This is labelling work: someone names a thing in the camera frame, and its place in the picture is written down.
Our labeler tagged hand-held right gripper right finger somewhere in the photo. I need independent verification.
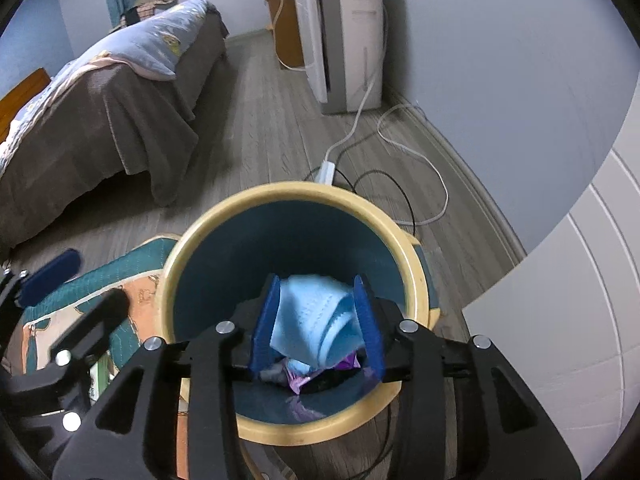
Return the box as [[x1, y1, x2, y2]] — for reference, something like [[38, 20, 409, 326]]
[[352, 275, 583, 480]]

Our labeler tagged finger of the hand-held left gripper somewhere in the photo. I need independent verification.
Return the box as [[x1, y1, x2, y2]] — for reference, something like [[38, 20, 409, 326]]
[[0, 248, 82, 331], [50, 287, 130, 369]]

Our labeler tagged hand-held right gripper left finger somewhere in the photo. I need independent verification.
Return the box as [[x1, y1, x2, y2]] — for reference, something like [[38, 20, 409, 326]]
[[52, 274, 282, 480]]

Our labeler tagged blue face mask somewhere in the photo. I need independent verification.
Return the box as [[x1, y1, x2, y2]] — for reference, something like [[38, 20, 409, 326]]
[[269, 274, 366, 368]]

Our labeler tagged pink snack wrapper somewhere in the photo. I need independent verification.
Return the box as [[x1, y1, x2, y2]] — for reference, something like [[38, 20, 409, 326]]
[[282, 352, 376, 423]]

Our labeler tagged teal bin with yellow rim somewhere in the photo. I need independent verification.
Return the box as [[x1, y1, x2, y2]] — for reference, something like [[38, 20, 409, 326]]
[[161, 181, 441, 446]]

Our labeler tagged green and white cardboard box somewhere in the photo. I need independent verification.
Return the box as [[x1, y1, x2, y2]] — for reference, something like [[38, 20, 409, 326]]
[[89, 355, 114, 406]]

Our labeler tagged teal and orange patterned mat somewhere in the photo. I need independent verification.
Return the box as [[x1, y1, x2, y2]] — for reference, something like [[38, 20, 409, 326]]
[[10, 232, 191, 480]]

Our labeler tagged bed with brown cover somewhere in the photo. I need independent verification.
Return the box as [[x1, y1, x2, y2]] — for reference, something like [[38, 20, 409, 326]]
[[0, 10, 231, 256]]

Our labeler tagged white panelled cabinet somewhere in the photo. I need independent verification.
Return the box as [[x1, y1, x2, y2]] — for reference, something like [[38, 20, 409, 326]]
[[461, 150, 640, 480]]

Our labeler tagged blue floral quilt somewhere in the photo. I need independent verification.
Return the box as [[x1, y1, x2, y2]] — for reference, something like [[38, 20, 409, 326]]
[[0, 0, 208, 176]]

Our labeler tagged white air purifier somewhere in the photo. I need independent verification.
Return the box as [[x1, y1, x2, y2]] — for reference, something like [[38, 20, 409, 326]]
[[291, 0, 386, 115]]

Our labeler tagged wooden cabinet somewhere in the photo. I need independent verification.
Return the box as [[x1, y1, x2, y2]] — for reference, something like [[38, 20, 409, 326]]
[[263, 0, 306, 71]]

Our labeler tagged black cable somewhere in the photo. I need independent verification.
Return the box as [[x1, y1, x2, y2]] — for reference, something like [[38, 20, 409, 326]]
[[345, 170, 419, 241]]

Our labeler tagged looped white cable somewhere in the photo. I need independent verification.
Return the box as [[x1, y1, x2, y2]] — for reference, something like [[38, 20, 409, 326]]
[[377, 104, 450, 227]]

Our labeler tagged wooden bed frame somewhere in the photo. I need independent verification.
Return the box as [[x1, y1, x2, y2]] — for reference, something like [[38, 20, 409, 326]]
[[0, 67, 53, 143]]

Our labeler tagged white power cable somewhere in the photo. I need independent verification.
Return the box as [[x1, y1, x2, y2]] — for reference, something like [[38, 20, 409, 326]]
[[325, 5, 391, 171]]

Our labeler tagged cream cable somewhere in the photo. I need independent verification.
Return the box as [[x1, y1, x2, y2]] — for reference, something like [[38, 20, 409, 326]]
[[272, 0, 307, 72]]

